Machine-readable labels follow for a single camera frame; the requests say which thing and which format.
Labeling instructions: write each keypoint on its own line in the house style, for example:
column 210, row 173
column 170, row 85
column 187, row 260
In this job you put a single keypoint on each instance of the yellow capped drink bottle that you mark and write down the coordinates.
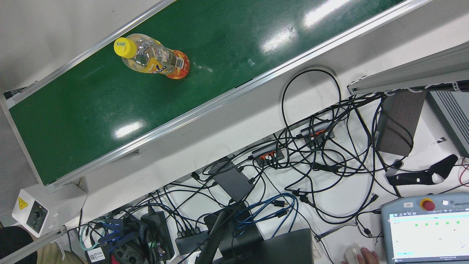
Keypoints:
column 154, row 58

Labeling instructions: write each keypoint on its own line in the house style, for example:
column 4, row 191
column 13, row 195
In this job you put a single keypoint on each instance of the black orange USB hub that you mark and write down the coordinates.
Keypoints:
column 317, row 131
column 269, row 152

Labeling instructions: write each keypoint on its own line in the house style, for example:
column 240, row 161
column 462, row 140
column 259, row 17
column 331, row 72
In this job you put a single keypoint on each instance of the black flat box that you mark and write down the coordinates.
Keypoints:
column 232, row 181

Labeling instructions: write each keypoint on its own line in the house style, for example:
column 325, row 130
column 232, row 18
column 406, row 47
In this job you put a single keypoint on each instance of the green conveyor belt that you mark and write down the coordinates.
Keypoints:
column 220, row 55

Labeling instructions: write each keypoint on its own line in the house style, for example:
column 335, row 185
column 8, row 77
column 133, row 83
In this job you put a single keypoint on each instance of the black port hub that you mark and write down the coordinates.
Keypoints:
column 190, row 242

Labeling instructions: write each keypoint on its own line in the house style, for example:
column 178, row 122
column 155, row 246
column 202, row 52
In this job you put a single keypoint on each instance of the black Huawei monitor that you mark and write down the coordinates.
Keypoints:
column 282, row 247

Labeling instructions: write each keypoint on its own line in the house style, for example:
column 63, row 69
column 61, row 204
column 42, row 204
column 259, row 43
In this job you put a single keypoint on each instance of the black power brick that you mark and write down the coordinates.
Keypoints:
column 159, row 234

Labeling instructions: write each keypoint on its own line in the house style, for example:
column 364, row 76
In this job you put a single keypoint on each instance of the dark grey box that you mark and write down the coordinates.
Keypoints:
column 399, row 121

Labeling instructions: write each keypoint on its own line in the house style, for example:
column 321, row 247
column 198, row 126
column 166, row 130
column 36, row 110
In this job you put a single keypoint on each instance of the white computer mouse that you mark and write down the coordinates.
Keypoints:
column 352, row 255

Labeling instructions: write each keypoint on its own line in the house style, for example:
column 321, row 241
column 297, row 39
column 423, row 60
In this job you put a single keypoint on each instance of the man in patterned grey shirt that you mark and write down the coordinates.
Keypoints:
column 370, row 256

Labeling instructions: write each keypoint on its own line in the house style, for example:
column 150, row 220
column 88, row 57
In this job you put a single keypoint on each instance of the white label tag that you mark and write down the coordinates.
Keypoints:
column 96, row 254

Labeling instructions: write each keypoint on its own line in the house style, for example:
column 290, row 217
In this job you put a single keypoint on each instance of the aluminium profile beam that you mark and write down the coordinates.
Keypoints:
column 410, row 73

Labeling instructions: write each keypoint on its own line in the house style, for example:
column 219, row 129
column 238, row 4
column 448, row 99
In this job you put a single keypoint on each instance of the white conveyor speed controller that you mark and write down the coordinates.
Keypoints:
column 55, row 205

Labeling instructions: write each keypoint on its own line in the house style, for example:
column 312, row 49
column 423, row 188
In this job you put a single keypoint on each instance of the grey teach pendant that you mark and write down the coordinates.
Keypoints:
column 425, row 234

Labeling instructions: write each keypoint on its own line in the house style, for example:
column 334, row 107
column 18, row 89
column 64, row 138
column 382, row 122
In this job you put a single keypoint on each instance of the grey vented metal box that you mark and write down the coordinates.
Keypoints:
column 454, row 117

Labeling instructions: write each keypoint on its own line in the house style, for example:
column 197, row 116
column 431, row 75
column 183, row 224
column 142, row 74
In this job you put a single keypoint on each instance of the black flat bracket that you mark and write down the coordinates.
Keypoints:
column 410, row 178

